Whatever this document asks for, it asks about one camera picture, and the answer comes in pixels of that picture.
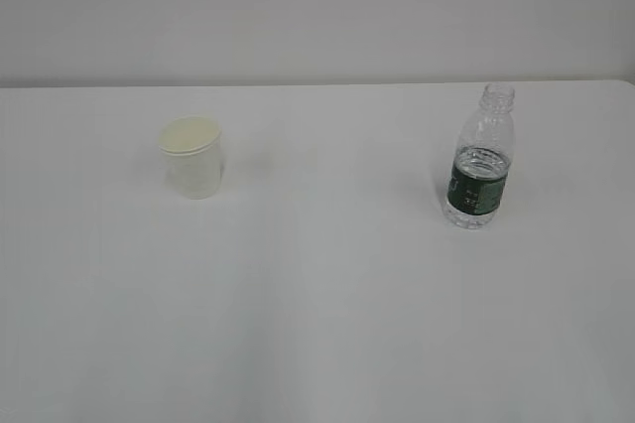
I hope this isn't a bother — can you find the white paper cup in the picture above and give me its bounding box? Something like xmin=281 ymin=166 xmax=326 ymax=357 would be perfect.
xmin=158 ymin=116 xmax=225 ymax=200

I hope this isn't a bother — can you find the clear green-label water bottle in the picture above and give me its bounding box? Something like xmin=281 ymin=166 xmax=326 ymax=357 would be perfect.
xmin=444 ymin=83 xmax=515 ymax=229

